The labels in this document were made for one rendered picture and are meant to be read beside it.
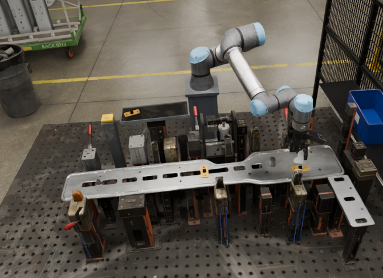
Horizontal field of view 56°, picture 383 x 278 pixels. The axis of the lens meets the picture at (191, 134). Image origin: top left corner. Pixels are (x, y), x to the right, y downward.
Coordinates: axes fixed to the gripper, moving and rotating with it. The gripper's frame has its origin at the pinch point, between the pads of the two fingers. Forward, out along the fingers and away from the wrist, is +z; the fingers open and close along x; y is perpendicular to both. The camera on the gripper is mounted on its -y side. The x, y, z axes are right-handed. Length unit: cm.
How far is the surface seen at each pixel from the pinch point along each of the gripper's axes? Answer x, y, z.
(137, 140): -22, 79, -6
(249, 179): 3.6, 25.6, 6.2
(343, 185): 13.9, -16.1, 6.4
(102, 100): -240, 154, 106
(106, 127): -35, 96, -6
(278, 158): -8.9, 8.4, 6.3
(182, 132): -26, 56, -4
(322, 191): 14.3, -6.5, 8.3
